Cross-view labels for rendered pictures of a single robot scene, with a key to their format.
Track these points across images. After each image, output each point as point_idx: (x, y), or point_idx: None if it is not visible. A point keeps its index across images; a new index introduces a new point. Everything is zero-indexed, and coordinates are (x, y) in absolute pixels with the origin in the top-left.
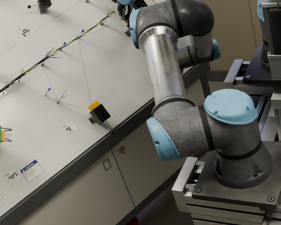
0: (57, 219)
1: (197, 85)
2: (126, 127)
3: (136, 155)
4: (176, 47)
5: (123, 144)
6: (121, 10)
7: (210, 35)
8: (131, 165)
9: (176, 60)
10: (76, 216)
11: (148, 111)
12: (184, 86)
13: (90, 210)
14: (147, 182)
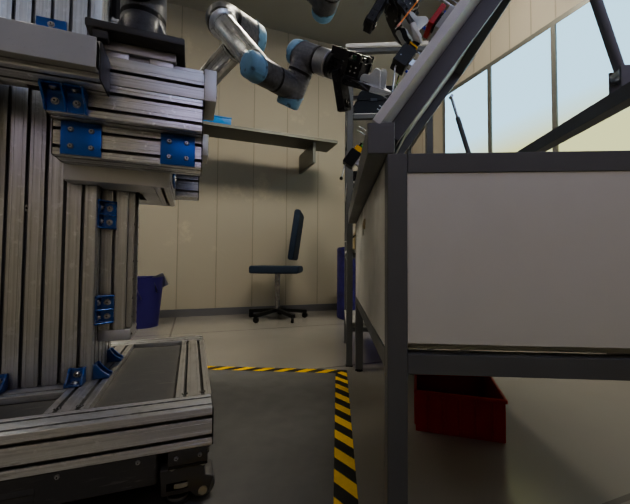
0: (358, 248)
1: (383, 189)
2: (354, 190)
3: (366, 243)
4: (288, 69)
5: (365, 217)
6: (395, 35)
7: (220, 38)
8: (365, 252)
9: (210, 57)
10: (359, 259)
11: (356, 182)
12: (361, 167)
13: (360, 264)
14: (366, 294)
